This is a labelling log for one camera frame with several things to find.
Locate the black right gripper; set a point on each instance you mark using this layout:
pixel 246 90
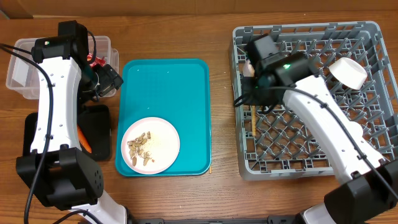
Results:
pixel 252 99

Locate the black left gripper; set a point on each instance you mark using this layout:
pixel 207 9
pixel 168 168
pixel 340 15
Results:
pixel 109 78

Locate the red snack wrapper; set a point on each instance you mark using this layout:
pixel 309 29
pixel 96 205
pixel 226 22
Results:
pixel 96 61

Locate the pink bowl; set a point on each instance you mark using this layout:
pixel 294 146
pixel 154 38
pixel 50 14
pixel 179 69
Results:
pixel 248 70

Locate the orange carrot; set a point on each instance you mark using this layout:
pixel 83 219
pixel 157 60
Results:
pixel 83 141

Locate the peanut shell scraps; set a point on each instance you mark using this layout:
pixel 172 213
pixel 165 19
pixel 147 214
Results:
pixel 136 149

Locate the pink plate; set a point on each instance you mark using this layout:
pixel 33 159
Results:
pixel 164 145

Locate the white bowl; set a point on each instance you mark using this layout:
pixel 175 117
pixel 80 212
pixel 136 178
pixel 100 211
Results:
pixel 349 72

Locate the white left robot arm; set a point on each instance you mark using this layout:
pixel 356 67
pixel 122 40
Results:
pixel 56 170

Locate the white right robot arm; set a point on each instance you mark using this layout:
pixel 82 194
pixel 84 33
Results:
pixel 368 182

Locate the grey dishwasher rack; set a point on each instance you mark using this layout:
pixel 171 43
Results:
pixel 283 147

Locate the black tray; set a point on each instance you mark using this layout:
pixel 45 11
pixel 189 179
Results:
pixel 95 124

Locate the teal serving tray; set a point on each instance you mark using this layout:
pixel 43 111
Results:
pixel 178 91

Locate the clear plastic bin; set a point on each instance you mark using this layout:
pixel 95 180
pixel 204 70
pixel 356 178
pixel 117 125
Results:
pixel 23 77

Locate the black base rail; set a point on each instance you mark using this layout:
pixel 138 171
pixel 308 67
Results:
pixel 273 219

